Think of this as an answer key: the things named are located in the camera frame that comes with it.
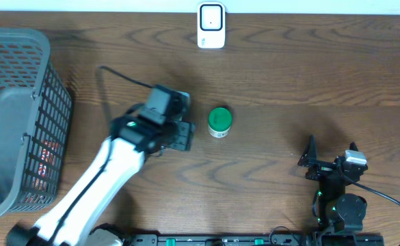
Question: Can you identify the green lid supplement bottle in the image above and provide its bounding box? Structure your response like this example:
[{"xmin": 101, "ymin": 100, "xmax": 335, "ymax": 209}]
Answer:
[{"xmin": 208, "ymin": 107, "xmax": 232, "ymax": 138}]

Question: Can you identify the orange snack bar packet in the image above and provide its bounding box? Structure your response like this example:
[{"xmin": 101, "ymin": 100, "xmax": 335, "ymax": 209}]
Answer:
[{"xmin": 27, "ymin": 140, "xmax": 59, "ymax": 203}]

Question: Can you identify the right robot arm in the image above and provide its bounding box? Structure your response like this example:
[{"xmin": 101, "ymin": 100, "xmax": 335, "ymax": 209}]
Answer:
[{"xmin": 298, "ymin": 135, "xmax": 368, "ymax": 245}]

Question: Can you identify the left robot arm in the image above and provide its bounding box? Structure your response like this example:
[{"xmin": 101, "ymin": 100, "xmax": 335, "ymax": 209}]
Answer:
[{"xmin": 6, "ymin": 104, "xmax": 194, "ymax": 246}]

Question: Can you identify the white barcode scanner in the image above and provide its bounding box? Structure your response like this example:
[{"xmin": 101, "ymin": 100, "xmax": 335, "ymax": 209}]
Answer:
[{"xmin": 197, "ymin": 1, "xmax": 226, "ymax": 49}]

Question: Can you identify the grey plastic mesh basket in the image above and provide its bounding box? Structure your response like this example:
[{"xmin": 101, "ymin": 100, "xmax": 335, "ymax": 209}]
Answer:
[{"xmin": 0, "ymin": 27, "xmax": 73, "ymax": 217}]

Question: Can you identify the black right camera cable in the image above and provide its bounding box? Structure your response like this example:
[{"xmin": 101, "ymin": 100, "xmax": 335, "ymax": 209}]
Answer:
[{"xmin": 338, "ymin": 163, "xmax": 400, "ymax": 246}]

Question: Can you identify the black camera cable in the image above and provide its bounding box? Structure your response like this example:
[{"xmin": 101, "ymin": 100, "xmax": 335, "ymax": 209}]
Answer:
[
  {"xmin": 98, "ymin": 65, "xmax": 155, "ymax": 90},
  {"xmin": 338, "ymin": 163, "xmax": 400, "ymax": 246}
]

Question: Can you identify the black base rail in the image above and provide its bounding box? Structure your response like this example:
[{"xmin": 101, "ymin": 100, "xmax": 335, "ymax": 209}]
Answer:
[{"xmin": 123, "ymin": 232, "xmax": 385, "ymax": 246}]

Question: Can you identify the black left camera cable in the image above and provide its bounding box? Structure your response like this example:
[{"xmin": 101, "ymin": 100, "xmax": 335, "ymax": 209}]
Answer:
[{"xmin": 98, "ymin": 65, "xmax": 155, "ymax": 90}]

